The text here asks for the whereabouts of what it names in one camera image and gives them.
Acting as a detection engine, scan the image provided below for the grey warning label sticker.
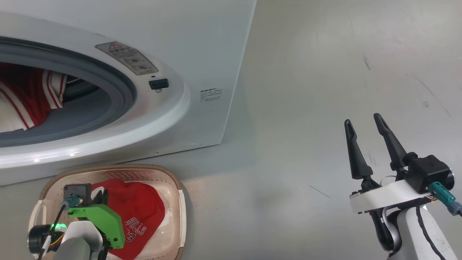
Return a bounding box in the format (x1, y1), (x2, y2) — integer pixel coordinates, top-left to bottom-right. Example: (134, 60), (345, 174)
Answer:
(95, 42), (159, 76)

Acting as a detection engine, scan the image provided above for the red Bulls jersey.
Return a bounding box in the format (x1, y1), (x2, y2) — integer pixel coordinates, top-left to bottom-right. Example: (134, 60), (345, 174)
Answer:
(78, 179), (166, 260)

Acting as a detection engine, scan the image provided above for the grey rubber door gasket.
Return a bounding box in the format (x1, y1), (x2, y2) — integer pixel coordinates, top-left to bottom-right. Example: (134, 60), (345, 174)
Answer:
(0, 36), (137, 148)

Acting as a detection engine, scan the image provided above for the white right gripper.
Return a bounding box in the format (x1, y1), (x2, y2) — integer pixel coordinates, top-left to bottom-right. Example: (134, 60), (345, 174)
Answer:
(344, 113), (433, 214)

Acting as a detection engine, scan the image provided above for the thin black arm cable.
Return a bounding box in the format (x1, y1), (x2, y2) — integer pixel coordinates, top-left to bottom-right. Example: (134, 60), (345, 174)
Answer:
(415, 204), (446, 260)

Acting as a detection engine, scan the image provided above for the right teal plug camera cable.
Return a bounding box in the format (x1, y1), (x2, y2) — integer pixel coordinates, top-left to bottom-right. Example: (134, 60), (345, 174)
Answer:
(429, 182), (462, 217)

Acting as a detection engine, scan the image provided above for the cream perforated basket brown rim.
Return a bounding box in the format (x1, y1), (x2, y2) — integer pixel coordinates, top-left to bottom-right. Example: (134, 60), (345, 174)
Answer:
(28, 164), (187, 260)

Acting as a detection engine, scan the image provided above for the white front-load washing machine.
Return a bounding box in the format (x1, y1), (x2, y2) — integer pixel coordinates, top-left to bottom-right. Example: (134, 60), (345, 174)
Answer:
(0, 0), (257, 186)

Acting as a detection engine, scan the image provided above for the left teal plug camera cable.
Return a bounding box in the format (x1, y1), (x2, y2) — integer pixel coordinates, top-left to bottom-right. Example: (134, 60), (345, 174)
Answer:
(53, 195), (80, 231)

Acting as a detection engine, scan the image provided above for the black door latch socket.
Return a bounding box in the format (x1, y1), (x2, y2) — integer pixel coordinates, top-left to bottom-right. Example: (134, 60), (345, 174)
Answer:
(149, 78), (169, 91)

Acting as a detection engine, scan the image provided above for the teal plug camera cable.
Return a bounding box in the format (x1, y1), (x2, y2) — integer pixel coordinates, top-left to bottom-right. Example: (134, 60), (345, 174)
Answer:
(429, 182), (462, 217)
(53, 195), (80, 231)

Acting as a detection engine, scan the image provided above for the white red striped garment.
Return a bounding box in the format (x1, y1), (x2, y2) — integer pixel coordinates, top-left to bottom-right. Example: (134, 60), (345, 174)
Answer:
(0, 62), (68, 132)

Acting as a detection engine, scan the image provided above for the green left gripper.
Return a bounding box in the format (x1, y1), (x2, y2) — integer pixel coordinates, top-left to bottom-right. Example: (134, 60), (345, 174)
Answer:
(77, 188), (125, 250)

